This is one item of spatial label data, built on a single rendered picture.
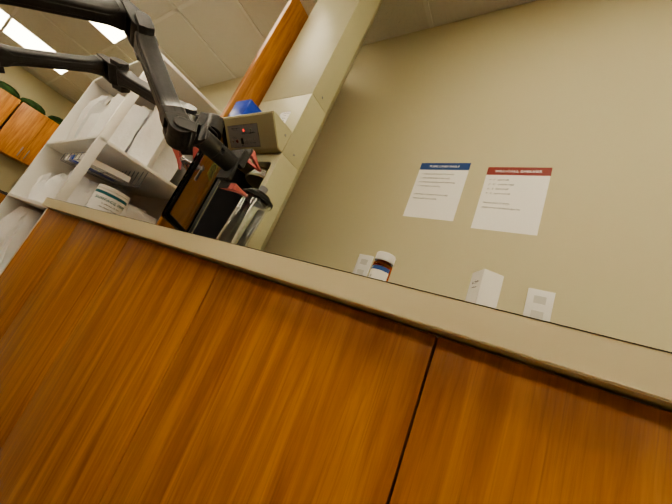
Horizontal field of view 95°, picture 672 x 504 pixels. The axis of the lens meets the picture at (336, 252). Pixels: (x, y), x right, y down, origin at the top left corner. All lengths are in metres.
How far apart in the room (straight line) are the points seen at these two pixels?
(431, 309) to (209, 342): 0.40
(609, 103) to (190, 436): 1.58
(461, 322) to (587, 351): 0.11
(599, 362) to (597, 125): 1.19
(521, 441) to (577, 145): 1.18
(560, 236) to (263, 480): 1.07
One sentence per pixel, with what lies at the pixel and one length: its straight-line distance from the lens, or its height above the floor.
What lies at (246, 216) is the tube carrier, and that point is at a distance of 0.99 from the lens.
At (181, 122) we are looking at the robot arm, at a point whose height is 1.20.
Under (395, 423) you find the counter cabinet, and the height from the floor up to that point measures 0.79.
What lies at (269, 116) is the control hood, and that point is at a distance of 1.26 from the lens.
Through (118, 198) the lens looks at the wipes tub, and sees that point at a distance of 1.75.
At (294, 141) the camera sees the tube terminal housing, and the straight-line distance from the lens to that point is 1.31.
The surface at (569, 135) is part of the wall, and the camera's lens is 1.46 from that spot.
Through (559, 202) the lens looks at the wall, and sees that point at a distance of 1.29.
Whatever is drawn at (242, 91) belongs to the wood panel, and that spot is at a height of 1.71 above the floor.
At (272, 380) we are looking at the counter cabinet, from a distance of 0.51.
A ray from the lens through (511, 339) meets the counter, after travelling 0.37.
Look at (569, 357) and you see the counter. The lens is 0.37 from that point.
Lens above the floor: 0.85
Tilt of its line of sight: 15 degrees up
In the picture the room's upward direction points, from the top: 22 degrees clockwise
